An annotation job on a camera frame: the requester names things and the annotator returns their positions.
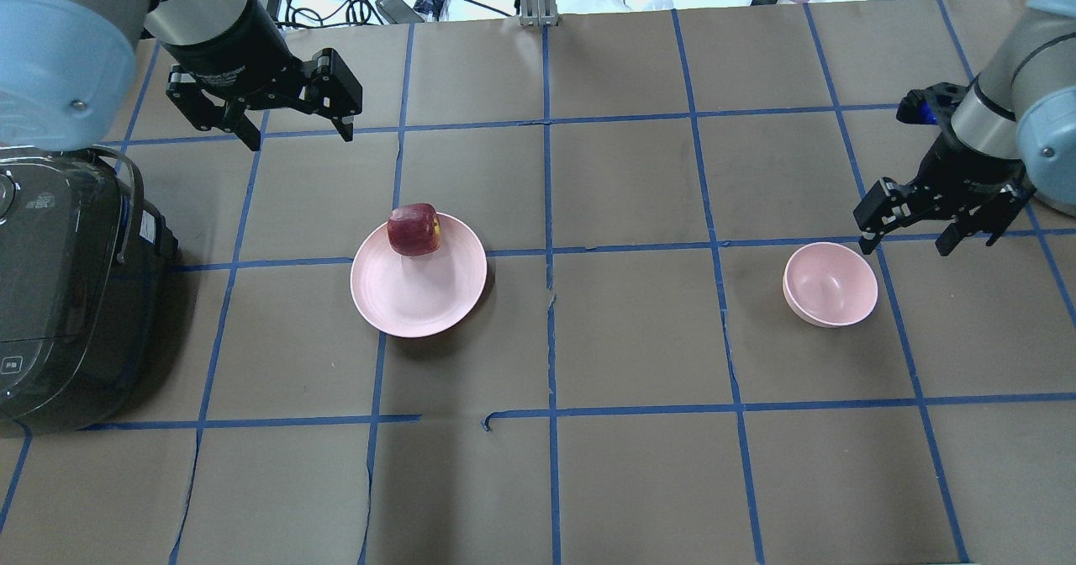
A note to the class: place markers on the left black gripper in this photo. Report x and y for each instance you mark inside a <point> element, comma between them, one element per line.
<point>238,64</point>

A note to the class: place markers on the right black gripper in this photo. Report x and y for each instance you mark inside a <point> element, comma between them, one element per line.
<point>961,166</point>

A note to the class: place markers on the red apple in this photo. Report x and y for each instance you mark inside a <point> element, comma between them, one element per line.
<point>414,230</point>

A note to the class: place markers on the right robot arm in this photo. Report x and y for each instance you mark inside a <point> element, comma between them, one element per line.
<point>681,127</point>

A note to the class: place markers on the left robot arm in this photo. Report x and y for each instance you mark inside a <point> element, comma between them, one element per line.
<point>67,64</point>

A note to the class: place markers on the pink bowl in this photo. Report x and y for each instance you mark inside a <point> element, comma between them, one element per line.
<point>829,285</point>

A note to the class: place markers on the pink plate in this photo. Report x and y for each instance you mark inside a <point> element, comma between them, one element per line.
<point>412,297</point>

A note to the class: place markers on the dark grey rice cooker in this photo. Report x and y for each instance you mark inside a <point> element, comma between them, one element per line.
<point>83,254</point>

